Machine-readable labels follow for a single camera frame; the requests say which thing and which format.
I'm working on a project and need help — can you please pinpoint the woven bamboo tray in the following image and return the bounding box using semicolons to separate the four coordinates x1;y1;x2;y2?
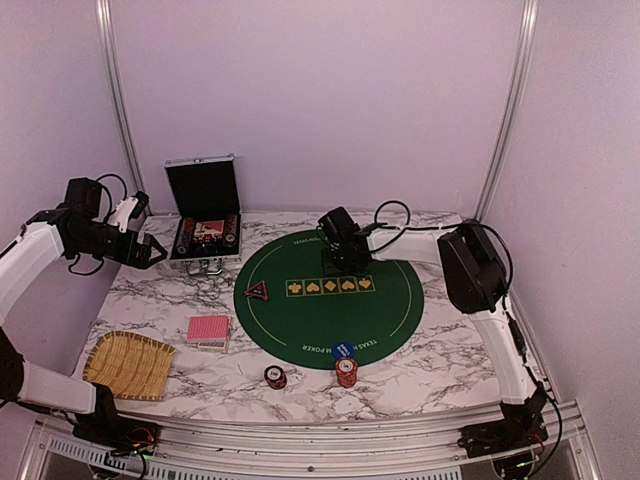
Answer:
83;331;176;402

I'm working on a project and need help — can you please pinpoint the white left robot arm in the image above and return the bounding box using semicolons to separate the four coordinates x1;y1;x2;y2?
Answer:
1;177;168;445

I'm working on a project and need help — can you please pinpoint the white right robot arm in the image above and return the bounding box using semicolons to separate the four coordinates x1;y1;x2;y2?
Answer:
319;208;547;448

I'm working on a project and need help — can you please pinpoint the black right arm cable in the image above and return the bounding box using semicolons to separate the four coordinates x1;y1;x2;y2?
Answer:
359;199;564;461

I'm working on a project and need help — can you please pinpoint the playing card box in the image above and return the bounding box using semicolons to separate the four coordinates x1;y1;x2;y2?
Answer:
197;339;228;353

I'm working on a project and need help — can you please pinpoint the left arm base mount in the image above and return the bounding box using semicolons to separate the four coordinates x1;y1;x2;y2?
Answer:
72;383;160;456

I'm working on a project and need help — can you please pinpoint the right aluminium frame post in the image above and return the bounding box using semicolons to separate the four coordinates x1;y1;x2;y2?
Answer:
473;0;540;221

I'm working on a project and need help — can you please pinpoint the round green poker mat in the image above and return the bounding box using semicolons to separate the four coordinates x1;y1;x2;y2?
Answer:
234;230;425;370

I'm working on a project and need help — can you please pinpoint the aluminium poker chip case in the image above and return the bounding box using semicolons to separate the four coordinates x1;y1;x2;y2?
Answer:
165;153;242;277

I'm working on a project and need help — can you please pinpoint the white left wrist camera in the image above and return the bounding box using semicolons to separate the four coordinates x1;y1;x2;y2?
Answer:
107;191;149;233

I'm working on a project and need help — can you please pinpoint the red playing card deck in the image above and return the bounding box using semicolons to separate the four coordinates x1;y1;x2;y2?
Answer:
187;315;231;344

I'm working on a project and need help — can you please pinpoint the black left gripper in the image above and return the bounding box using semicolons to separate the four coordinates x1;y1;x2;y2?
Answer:
70;222;166;269

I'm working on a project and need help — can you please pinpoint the aluminium frame post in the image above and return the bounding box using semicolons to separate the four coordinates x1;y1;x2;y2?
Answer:
95;0;146;191
473;0;540;221

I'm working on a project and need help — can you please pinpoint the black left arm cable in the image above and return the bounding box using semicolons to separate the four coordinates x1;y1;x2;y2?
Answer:
67;172;129;276

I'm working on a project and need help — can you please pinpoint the red poker chip stack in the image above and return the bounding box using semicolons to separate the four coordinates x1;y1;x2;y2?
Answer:
335;358;358;388

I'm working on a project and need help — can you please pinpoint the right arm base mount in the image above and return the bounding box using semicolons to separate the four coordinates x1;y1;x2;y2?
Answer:
457;382;549;458

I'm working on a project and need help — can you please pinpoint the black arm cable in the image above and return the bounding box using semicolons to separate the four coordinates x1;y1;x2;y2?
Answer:
67;172;129;276
359;199;564;461

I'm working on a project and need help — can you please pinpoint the left aluminium frame post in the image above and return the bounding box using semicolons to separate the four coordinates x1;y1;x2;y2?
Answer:
95;0;146;191

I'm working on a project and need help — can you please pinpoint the blue small blind button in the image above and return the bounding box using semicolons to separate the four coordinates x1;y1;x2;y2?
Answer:
332;342;355;360

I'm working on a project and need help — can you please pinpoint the aluminium front rail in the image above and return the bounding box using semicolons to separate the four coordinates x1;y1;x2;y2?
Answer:
17;401;603;479

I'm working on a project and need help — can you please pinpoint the black poker chip stack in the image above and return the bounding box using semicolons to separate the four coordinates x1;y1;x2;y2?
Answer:
264;365;287;390

